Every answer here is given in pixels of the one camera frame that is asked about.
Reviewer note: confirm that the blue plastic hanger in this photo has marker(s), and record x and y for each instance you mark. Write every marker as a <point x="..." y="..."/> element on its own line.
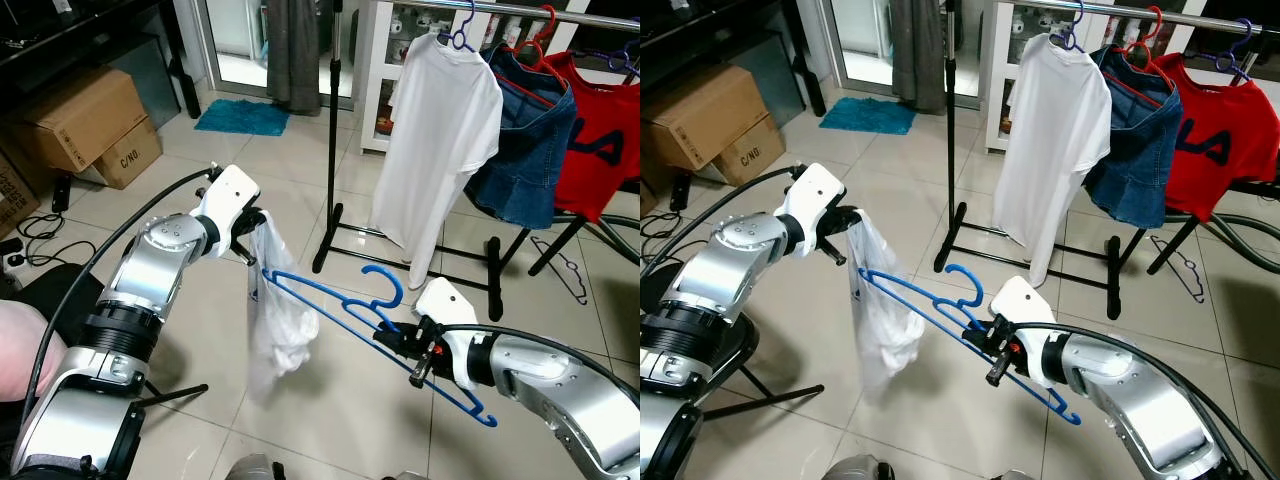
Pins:
<point x="401" y="290"/>
<point x="984" y="288"/>

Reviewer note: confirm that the white t-shirt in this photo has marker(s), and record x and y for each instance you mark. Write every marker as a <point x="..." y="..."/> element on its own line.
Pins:
<point x="1050" y="130"/>
<point x="280" y="340"/>
<point x="885" y="330"/>
<point x="440" y="130"/>

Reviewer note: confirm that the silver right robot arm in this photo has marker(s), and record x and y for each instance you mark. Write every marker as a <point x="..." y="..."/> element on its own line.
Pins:
<point x="540" y="380"/>
<point x="1130" y="385"/>

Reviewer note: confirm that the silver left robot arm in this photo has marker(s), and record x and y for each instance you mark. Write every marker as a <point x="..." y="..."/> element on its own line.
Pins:
<point x="160" y="270"/>
<point x="740" y="270"/>

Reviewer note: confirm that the purple plastic hanger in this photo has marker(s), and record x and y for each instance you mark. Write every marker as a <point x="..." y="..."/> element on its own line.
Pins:
<point x="1080" y="18"/>
<point x="1228" y="64"/>
<point x="473" y="15"/>
<point x="612" y="62"/>

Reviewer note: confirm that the red plastic hanger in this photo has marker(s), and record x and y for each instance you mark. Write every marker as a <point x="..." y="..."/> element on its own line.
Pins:
<point x="1140" y="48"/>
<point x="533" y="48"/>

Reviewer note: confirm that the teal floor mat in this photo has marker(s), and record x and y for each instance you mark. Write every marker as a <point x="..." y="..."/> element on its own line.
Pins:
<point x="865" y="116"/>
<point x="240" y="117"/>

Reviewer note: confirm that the black chrome clothes rack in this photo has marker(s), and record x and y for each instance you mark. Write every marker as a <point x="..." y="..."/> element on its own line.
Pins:
<point x="333" y="150"/>
<point x="952" y="150"/>

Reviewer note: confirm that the small printed cardboard box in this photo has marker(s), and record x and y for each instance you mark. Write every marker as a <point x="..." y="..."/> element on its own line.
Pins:
<point x="755" y="158"/>
<point x="135" y="160"/>

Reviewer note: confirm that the grey robot right leg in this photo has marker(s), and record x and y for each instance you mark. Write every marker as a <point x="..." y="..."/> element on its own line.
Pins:
<point x="407" y="476"/>
<point x="1010" y="476"/>

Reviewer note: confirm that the black power adapter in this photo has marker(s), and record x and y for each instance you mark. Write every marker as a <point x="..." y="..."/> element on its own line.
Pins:
<point x="681" y="193"/>
<point x="60" y="195"/>

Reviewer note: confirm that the grey curtain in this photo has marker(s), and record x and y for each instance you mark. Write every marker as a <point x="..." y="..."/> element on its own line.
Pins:
<point x="917" y="60"/>
<point x="292" y="60"/>

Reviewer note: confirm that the grey panel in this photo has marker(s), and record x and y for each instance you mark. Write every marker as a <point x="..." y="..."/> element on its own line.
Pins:
<point x="780" y="60"/>
<point x="150" y="65"/>

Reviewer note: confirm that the large plain cardboard box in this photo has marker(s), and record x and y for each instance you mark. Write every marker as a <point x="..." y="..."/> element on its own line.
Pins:
<point x="705" y="118"/>
<point x="80" y="120"/>

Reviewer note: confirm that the glass sliding door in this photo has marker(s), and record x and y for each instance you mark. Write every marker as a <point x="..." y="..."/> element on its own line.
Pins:
<point x="865" y="40"/>
<point x="235" y="40"/>

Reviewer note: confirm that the blue denim garment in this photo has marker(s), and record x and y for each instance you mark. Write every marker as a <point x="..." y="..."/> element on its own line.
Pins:
<point x="1140" y="150"/>
<point x="530" y="150"/>

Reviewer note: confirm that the black desk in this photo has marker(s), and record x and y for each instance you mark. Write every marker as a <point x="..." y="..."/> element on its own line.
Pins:
<point x="720" y="25"/>
<point x="80" y="30"/>

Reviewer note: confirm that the cardboard box with text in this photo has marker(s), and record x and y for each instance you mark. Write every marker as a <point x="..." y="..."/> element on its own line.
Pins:
<point x="15" y="195"/>

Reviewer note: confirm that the person bare limb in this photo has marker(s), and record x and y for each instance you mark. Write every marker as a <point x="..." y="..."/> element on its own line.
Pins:
<point x="25" y="350"/>

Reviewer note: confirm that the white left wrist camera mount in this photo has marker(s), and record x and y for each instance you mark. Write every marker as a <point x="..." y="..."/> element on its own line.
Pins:
<point x="232" y="190"/>
<point x="815" y="190"/>

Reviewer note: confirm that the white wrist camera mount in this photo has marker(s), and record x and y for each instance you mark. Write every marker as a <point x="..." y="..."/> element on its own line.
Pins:
<point x="232" y="190"/>
<point x="445" y="300"/>
<point x="815" y="190"/>
<point x="1022" y="298"/>

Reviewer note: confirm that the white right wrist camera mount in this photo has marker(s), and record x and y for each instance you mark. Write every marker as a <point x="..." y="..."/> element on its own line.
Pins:
<point x="445" y="300"/>
<point x="1022" y="298"/>

